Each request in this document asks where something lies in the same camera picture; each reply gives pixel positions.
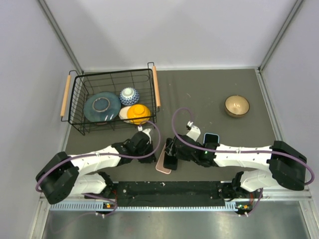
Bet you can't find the black smartphone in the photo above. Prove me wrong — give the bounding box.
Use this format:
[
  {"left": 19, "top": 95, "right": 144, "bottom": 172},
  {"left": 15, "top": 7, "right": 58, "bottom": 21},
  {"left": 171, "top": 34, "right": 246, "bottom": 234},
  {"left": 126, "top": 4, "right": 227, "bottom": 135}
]
[{"left": 163, "top": 138, "right": 178, "bottom": 170}]

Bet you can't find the pink phone case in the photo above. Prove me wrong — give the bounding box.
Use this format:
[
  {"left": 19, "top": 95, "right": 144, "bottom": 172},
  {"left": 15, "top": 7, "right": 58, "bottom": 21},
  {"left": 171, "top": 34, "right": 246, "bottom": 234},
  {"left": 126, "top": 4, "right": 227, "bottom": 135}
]
[{"left": 155, "top": 145, "right": 171, "bottom": 175}]

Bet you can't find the light blue phone case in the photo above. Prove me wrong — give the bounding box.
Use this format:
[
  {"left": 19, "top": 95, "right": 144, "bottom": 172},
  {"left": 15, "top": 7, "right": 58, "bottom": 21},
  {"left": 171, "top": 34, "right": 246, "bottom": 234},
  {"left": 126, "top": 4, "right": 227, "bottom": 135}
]
[{"left": 202, "top": 132, "right": 220, "bottom": 145}]

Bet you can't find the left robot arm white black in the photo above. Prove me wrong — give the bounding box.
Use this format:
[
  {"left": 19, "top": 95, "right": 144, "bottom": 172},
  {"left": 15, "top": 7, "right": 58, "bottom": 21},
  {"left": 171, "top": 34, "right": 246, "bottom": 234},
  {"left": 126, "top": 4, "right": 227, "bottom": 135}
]
[{"left": 36, "top": 128, "right": 156, "bottom": 205}]

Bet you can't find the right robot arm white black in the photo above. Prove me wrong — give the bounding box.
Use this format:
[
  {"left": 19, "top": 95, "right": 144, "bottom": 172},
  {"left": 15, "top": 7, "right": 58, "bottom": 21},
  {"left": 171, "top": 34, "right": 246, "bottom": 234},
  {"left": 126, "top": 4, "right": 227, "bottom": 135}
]
[{"left": 165, "top": 135, "right": 307, "bottom": 197}]

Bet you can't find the yellow bowl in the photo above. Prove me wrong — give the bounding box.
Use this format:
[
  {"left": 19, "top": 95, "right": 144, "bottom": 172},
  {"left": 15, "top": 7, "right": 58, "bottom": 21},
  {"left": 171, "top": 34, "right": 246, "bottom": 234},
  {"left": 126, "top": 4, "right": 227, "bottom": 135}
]
[{"left": 127, "top": 104, "right": 151, "bottom": 125}]

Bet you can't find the cream white bowl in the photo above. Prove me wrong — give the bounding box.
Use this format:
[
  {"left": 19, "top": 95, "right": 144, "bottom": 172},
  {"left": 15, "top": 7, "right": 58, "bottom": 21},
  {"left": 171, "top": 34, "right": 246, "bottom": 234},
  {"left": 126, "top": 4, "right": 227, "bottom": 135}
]
[{"left": 119, "top": 106, "right": 131, "bottom": 123}]

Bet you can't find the blue white patterned bowl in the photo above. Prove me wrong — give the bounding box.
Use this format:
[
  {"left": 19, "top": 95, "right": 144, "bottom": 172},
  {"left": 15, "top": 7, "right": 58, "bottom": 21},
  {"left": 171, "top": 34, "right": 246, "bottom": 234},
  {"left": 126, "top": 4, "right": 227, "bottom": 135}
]
[{"left": 119, "top": 87, "right": 140, "bottom": 106}]

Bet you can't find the dark blue ceramic plate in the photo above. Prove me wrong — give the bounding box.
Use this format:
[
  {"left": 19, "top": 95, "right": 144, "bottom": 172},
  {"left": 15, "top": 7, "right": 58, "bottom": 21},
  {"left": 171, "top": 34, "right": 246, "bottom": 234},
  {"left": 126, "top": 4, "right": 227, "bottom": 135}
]
[{"left": 83, "top": 92, "right": 122, "bottom": 122}]

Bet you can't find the gold brown bowl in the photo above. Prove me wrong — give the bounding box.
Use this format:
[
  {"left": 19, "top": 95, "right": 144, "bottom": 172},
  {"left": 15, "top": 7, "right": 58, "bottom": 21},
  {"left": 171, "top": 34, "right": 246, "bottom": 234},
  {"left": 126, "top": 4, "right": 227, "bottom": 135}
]
[{"left": 224, "top": 95, "right": 250, "bottom": 118}]

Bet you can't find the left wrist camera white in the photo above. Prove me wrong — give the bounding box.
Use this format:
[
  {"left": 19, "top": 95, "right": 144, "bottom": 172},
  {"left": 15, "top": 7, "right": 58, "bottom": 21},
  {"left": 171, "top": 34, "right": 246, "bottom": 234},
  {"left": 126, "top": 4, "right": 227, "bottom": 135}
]
[{"left": 138, "top": 125, "right": 152, "bottom": 141}]

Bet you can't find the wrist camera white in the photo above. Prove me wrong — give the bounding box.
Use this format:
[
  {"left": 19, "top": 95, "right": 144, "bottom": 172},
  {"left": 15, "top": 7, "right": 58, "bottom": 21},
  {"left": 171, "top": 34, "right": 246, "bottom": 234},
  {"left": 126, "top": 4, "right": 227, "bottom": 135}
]
[
  {"left": 138, "top": 125, "right": 152, "bottom": 141},
  {"left": 186, "top": 121, "right": 201, "bottom": 141}
]

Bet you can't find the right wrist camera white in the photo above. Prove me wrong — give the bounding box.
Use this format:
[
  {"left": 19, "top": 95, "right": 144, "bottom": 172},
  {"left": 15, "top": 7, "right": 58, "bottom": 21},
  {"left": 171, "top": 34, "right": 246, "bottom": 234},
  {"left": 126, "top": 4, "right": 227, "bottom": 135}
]
[{"left": 186, "top": 121, "right": 201, "bottom": 141}]

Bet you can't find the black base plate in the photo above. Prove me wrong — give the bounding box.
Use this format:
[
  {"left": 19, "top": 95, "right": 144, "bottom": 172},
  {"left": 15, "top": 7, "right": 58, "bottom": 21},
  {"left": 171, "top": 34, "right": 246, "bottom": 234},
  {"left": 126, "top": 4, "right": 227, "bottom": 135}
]
[{"left": 84, "top": 180, "right": 265, "bottom": 207}]

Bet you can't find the black wire basket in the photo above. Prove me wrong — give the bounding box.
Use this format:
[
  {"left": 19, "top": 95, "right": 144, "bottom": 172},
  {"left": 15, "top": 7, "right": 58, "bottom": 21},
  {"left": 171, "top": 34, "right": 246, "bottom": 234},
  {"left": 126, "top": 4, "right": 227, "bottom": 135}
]
[{"left": 60, "top": 62, "right": 161, "bottom": 135}]

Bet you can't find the right wooden basket handle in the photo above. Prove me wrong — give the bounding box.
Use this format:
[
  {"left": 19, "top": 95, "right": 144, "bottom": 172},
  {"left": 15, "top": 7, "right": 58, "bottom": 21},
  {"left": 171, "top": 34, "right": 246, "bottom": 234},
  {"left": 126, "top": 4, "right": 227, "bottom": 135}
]
[{"left": 152, "top": 66, "right": 161, "bottom": 108}]

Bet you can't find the wooden basket handle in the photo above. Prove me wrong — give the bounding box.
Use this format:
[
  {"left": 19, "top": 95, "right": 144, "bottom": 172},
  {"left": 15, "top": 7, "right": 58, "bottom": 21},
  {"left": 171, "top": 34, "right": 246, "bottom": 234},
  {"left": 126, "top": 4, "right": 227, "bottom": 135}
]
[
  {"left": 152, "top": 66, "right": 161, "bottom": 108},
  {"left": 60, "top": 74, "right": 71, "bottom": 118}
]

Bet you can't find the left wooden basket handle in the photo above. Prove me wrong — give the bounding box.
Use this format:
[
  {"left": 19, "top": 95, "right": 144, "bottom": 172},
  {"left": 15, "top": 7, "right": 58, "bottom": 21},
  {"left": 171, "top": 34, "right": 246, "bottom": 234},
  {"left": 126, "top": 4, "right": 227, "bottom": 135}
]
[{"left": 60, "top": 74, "right": 71, "bottom": 118}]

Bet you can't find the white slotted cable duct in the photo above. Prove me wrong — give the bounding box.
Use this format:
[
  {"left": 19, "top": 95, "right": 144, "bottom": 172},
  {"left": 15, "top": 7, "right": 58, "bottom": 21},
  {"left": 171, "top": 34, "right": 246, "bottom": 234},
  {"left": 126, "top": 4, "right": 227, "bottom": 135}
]
[{"left": 49, "top": 201, "right": 252, "bottom": 212}]

